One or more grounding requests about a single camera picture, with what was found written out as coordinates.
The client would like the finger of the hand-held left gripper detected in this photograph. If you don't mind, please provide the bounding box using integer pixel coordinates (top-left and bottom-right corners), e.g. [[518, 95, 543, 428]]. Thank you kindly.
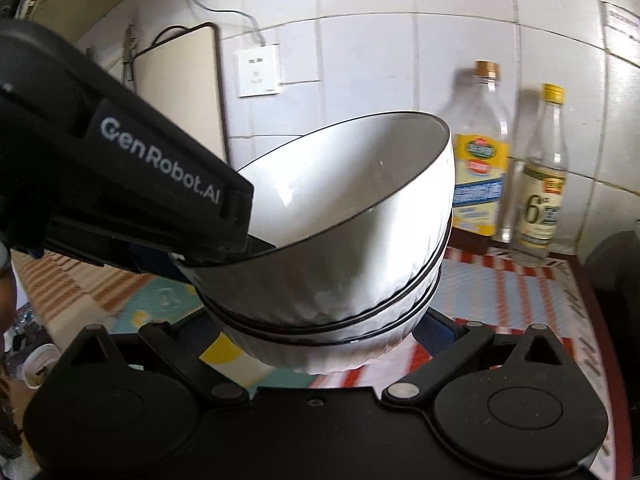
[[100, 247, 201, 287], [220, 234, 277, 267]]

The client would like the striped tablecloth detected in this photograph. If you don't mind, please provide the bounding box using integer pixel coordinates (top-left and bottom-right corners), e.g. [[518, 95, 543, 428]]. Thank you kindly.
[[10, 240, 616, 461]]

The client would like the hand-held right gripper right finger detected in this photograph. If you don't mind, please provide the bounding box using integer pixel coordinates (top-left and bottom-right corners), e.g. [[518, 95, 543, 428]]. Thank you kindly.
[[382, 307, 576, 403]]

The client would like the black cooking pot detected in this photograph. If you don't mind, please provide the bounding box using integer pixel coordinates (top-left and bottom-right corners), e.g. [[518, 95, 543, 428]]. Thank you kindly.
[[582, 230, 640, 311]]

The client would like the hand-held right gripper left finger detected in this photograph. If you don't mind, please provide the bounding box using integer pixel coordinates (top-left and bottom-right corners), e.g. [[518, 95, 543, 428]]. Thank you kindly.
[[67, 310, 249, 406]]

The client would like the clear vinegar bottle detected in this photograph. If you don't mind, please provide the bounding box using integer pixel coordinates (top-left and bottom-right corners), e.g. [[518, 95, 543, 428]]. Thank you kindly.
[[510, 83, 571, 267]]

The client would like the white ribbed bowl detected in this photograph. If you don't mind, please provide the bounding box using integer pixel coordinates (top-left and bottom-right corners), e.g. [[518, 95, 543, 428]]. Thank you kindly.
[[197, 220, 453, 348], [172, 111, 456, 329], [215, 265, 443, 375]]

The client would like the yellow label oil bottle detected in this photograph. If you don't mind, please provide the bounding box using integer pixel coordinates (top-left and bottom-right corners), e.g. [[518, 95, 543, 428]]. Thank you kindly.
[[445, 60, 512, 241]]

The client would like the black wall cable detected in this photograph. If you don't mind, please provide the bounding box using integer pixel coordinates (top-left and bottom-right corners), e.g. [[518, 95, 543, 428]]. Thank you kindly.
[[185, 0, 268, 48]]

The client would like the teal fried egg plate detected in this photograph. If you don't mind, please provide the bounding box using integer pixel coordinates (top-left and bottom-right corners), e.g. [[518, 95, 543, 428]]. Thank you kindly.
[[107, 277, 321, 391]]

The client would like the white wall socket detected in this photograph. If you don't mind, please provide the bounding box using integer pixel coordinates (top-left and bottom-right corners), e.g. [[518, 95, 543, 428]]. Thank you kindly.
[[235, 44, 282, 98]]

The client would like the white cutting board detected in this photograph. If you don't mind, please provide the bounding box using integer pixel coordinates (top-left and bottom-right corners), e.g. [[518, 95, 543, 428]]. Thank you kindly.
[[131, 21, 231, 166]]

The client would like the wall sticker label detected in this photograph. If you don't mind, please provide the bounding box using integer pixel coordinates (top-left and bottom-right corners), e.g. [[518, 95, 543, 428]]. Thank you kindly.
[[605, 4, 640, 41]]

